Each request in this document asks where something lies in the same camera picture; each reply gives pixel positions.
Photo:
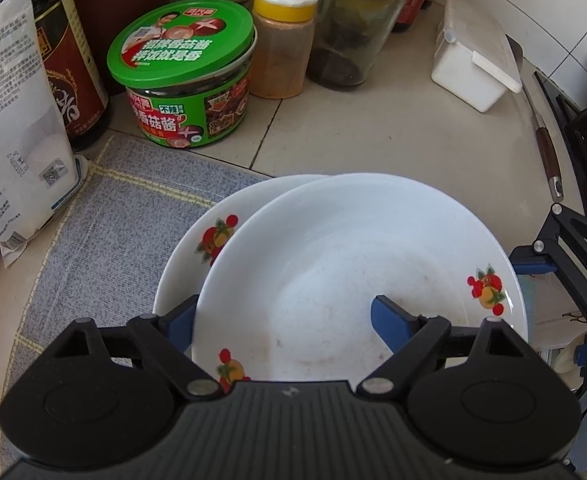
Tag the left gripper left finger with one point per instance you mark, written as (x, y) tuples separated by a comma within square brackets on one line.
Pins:
[(99, 396)]

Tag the metal spatula wooden handle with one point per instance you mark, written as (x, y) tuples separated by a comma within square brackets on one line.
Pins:
[(546, 149)]

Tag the green lid sauce tub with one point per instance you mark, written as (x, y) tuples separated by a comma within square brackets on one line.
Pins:
[(185, 67)]

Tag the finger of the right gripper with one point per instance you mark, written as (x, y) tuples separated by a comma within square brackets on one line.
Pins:
[(560, 248)]

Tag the white powder bag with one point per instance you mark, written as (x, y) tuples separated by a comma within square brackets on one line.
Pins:
[(38, 170)]

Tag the grey checked cloth mat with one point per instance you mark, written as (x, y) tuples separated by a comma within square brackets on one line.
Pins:
[(108, 252)]

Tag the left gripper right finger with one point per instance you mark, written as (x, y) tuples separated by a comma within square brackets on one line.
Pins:
[(480, 396)]

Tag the dark soy sauce bottle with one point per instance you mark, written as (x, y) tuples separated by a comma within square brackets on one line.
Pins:
[(71, 71)]

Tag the clear glass bottle red cap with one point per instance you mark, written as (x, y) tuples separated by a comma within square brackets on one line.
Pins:
[(348, 36)]

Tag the yellow cap spice jar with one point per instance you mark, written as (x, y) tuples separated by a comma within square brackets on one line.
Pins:
[(285, 30)]

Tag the white plastic lidded box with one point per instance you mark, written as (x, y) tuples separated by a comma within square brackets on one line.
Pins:
[(473, 59)]

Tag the white plate fruit print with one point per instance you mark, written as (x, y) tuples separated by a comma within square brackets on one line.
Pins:
[(191, 261)]

